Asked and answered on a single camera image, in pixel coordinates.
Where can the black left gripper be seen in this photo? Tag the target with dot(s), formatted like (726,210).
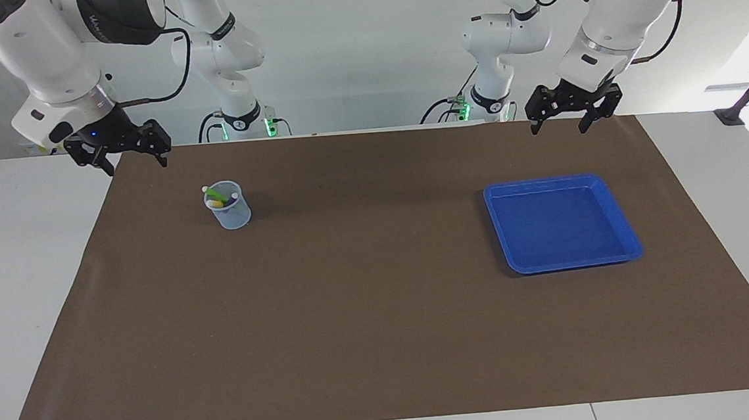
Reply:
(574,96)

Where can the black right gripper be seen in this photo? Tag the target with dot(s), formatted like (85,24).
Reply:
(108,131)

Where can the green marker pen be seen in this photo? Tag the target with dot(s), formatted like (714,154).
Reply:
(217,194)

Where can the yellow marker pen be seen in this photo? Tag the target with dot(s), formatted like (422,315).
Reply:
(215,204)

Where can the purple marker pen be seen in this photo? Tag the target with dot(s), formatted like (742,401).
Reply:
(231,200)

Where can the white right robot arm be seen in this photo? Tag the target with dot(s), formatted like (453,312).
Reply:
(40,42)

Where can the blue plastic tray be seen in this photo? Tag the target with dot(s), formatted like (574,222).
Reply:
(560,223)

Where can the clear plastic cup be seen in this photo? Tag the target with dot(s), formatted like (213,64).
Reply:
(233,218)

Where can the brown table mat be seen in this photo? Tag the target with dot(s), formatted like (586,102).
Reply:
(355,317)

